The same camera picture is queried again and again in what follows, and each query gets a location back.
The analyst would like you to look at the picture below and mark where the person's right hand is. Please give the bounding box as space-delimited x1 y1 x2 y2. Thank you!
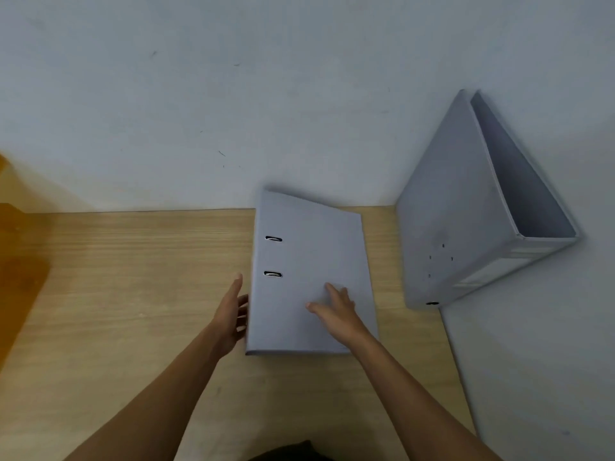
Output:
306 282 381 354

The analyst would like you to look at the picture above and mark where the person's left hand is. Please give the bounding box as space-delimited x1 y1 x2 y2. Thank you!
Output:
209 272 250 360

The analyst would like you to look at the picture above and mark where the grey lever arch binder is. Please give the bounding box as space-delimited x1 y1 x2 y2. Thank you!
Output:
396 89 580 311
245 188 380 357

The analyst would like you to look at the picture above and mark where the person's right forearm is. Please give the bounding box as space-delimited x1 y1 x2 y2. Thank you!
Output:
353 332 503 461

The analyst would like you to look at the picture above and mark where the person's left forearm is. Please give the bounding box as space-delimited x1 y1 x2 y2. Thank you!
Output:
62 327 229 461

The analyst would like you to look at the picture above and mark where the person's dark clothing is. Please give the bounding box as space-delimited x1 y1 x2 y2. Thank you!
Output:
250 440 338 461

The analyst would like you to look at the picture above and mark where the brown wooden furniture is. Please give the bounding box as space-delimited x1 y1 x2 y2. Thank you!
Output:
0 153 52 371

